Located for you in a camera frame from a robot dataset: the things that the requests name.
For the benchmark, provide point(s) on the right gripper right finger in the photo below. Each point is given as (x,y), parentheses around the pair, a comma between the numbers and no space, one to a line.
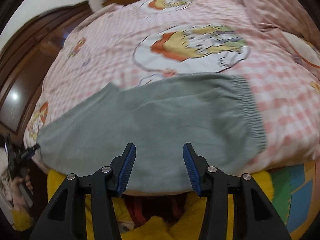
(254,216)

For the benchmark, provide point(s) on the grey pants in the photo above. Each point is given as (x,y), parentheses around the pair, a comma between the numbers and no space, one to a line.
(216,113)

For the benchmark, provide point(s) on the dark wooden wardrobe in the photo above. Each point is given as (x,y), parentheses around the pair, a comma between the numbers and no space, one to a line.
(25,61)

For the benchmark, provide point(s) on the colourful foam floor mat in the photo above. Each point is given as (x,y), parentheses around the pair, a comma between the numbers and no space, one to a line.
(296,196)

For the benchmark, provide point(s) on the pink checkered bed cover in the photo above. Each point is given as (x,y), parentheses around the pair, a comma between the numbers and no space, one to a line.
(150,40)

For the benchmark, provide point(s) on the yellow fleece clothing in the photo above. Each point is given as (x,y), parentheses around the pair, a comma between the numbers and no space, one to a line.
(168,217)

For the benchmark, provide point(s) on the pink checkered pillow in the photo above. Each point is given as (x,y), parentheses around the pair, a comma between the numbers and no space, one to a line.
(287,15)

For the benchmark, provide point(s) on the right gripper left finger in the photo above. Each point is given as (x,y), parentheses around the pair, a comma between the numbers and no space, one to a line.
(64,216)

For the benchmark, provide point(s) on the left hand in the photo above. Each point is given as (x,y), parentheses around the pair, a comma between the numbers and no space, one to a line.
(24,179)

